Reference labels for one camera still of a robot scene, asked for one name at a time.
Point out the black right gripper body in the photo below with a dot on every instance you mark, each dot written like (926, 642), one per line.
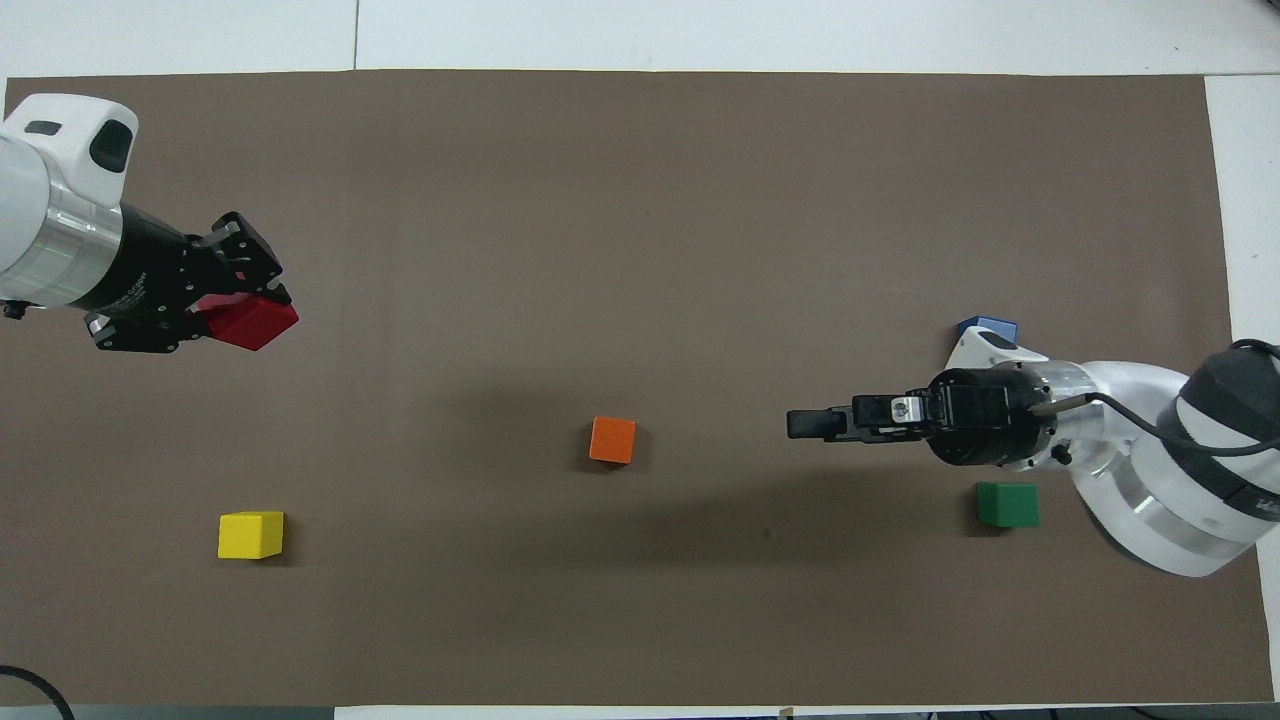
(985, 415)

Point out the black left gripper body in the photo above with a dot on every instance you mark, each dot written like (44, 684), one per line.
(150, 275)

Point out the red wooden block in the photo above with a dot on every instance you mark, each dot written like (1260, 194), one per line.
(255, 325)

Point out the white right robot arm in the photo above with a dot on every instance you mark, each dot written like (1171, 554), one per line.
(1160, 470)

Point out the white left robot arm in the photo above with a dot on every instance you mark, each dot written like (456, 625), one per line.
(50, 200)

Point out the blue wooden block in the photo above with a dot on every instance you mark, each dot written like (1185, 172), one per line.
(990, 328)

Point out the green wooden block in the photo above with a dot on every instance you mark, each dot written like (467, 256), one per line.
(1008, 506)

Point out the orange wooden block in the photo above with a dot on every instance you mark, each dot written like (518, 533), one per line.
(612, 441)

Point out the yellow wooden block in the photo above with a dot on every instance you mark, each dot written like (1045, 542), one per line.
(250, 536)

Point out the brown paper mat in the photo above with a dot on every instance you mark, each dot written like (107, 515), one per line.
(640, 250)

